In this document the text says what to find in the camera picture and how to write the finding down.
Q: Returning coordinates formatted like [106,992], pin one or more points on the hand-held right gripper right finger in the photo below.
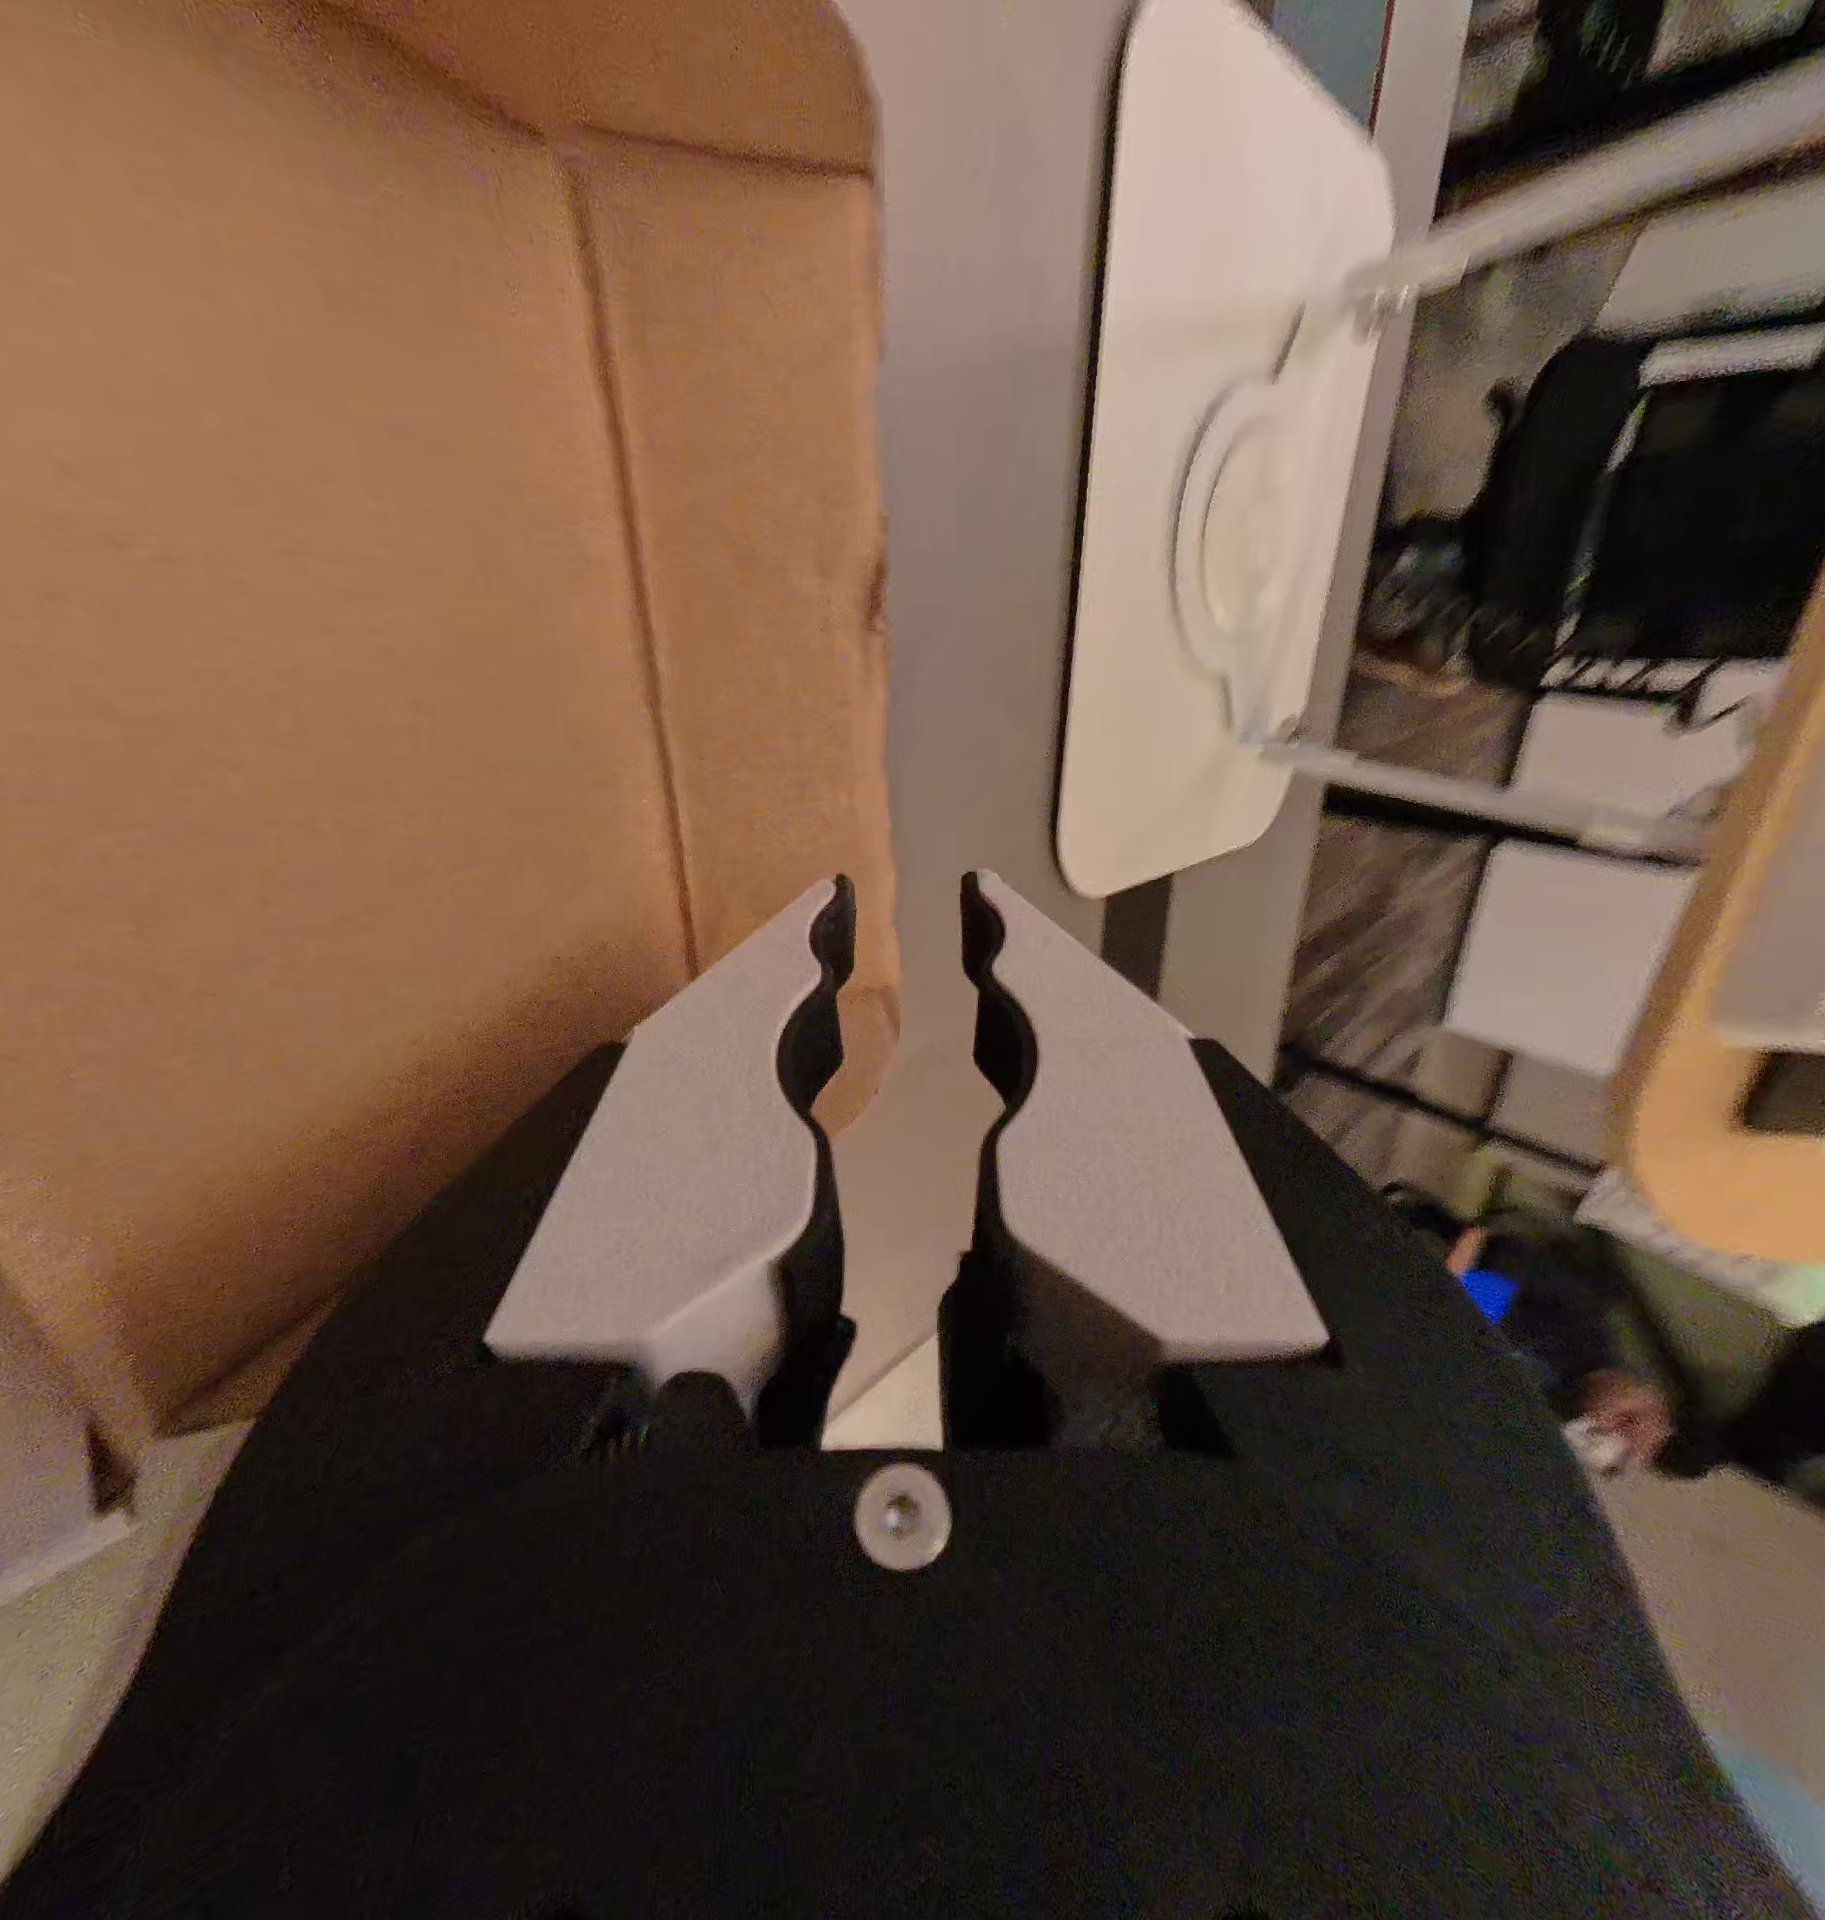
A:
[1153,1199]

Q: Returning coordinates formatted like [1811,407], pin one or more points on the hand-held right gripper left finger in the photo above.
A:
[672,1185]

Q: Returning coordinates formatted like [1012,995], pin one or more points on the white cardboard box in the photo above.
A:
[327,601]

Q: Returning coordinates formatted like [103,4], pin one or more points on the white partition panel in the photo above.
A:
[1573,944]

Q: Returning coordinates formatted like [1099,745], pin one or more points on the clear acrylic rod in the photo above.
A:
[1602,194]
[1498,792]

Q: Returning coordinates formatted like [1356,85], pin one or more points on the white instruction sheet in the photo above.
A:
[1811,931]

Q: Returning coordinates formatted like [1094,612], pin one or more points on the black office chair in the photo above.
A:
[1573,496]

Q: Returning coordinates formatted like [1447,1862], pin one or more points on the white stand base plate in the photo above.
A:
[1153,450]

